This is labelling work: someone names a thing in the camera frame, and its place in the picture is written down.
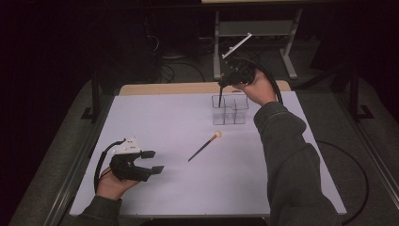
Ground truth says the white metal desk frame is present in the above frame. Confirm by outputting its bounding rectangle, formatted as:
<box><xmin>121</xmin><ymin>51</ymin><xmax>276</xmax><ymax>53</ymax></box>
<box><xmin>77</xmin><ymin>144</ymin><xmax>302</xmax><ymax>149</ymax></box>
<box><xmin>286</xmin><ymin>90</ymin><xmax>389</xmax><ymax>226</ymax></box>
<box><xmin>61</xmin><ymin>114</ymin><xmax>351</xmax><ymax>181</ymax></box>
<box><xmin>212</xmin><ymin>8</ymin><xmax>304</xmax><ymax>81</ymax></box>

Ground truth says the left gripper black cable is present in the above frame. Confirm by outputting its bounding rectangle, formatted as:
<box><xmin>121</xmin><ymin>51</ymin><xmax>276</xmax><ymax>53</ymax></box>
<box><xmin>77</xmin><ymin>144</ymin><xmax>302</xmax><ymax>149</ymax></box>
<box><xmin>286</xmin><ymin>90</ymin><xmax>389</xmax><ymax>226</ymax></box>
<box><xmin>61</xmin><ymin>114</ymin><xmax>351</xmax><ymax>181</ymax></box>
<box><xmin>93</xmin><ymin>139</ymin><xmax>126</xmax><ymax>194</ymax></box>

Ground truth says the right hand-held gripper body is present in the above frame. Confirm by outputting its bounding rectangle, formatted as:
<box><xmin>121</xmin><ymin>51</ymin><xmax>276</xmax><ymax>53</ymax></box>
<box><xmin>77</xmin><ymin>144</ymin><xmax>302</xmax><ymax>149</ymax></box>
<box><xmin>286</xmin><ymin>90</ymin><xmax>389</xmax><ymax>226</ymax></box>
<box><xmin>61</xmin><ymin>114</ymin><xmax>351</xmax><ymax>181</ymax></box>
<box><xmin>217</xmin><ymin>32</ymin><xmax>259</xmax><ymax>89</ymax></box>

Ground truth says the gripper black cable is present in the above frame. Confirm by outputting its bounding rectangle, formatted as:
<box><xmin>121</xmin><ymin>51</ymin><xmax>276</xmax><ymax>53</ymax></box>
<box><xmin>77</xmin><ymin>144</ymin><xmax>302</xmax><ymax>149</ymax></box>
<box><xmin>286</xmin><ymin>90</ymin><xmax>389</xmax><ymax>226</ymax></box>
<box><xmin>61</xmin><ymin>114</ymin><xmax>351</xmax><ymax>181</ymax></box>
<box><xmin>93</xmin><ymin>139</ymin><xmax>126</xmax><ymax>194</ymax></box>
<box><xmin>233</xmin><ymin>56</ymin><xmax>370</xmax><ymax>226</ymax></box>

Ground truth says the thin black makeup brush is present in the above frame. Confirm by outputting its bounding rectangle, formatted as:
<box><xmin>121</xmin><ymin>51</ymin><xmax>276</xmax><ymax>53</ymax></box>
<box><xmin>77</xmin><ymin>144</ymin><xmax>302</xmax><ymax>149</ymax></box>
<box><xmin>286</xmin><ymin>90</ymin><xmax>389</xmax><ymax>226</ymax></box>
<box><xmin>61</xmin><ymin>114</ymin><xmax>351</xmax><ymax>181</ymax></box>
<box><xmin>217</xmin><ymin>73</ymin><xmax>225</xmax><ymax>108</ymax></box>

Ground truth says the white table mat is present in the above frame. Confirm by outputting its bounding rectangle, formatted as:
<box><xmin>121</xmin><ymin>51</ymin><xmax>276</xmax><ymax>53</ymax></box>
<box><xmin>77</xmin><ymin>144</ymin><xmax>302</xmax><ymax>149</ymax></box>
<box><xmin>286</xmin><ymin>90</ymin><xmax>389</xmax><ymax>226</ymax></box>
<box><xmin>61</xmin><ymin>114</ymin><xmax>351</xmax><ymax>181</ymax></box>
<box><xmin>69</xmin><ymin>90</ymin><xmax>347</xmax><ymax>218</ymax></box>

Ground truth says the aluminium rail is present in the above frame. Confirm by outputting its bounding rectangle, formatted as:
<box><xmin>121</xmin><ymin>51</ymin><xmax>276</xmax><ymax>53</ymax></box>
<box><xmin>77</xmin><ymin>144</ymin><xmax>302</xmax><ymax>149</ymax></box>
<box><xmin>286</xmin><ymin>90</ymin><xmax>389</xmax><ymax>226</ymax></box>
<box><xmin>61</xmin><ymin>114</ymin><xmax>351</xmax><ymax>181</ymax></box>
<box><xmin>335</xmin><ymin>92</ymin><xmax>399</xmax><ymax>201</ymax></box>
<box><xmin>41</xmin><ymin>93</ymin><xmax>116</xmax><ymax>226</ymax></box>

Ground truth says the clear plastic organizer box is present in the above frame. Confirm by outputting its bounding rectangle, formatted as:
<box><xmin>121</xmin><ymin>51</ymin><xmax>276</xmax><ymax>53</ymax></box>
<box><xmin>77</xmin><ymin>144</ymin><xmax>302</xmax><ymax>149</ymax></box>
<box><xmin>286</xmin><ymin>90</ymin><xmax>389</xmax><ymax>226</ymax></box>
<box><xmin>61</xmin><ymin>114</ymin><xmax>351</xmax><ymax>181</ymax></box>
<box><xmin>211</xmin><ymin>93</ymin><xmax>250</xmax><ymax>126</ymax></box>

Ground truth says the black metal stand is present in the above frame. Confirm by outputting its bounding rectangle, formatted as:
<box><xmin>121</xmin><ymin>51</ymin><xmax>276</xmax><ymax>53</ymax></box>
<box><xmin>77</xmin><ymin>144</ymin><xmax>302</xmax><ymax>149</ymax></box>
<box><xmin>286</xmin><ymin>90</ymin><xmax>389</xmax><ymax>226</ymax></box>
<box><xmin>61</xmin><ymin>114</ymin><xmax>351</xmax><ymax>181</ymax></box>
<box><xmin>80</xmin><ymin>73</ymin><xmax>102</xmax><ymax>124</ymax></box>
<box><xmin>349</xmin><ymin>67</ymin><xmax>375</xmax><ymax>122</ymax></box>

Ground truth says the round-head black makeup brush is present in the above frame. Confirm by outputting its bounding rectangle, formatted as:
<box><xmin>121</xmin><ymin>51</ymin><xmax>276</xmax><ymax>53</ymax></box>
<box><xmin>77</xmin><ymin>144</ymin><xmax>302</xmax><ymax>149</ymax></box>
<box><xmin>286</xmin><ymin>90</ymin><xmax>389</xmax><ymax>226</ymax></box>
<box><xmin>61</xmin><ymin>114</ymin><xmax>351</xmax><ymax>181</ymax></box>
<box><xmin>187</xmin><ymin>130</ymin><xmax>223</xmax><ymax>163</ymax></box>

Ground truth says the person's left hand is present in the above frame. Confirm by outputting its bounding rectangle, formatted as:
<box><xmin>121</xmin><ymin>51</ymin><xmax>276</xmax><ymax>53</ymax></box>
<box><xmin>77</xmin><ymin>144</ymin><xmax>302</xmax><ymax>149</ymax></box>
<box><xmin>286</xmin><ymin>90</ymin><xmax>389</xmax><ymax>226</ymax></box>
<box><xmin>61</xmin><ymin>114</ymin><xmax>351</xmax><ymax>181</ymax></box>
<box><xmin>95</xmin><ymin>168</ymin><xmax>139</xmax><ymax>202</ymax></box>

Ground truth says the person's right hand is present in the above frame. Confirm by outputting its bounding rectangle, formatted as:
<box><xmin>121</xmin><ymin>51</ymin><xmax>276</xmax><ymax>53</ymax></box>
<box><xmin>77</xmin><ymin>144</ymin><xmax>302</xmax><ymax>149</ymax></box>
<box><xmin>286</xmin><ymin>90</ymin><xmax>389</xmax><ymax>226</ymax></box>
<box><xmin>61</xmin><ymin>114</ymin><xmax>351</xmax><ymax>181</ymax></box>
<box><xmin>233</xmin><ymin>69</ymin><xmax>279</xmax><ymax>106</ymax></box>

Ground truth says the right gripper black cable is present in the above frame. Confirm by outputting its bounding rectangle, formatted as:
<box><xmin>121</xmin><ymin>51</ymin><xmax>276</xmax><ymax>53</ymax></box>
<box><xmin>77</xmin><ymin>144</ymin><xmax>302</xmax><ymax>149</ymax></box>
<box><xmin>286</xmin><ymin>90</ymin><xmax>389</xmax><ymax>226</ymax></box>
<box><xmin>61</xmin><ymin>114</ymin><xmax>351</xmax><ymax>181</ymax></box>
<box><xmin>233</xmin><ymin>56</ymin><xmax>370</xmax><ymax>226</ymax></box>

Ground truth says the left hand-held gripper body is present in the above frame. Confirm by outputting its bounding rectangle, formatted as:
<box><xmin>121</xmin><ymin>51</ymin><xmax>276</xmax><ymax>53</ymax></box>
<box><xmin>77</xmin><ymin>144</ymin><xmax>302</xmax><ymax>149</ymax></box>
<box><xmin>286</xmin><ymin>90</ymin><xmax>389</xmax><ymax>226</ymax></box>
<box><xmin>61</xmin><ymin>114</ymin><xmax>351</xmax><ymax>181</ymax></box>
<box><xmin>108</xmin><ymin>137</ymin><xmax>153</xmax><ymax>183</ymax></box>

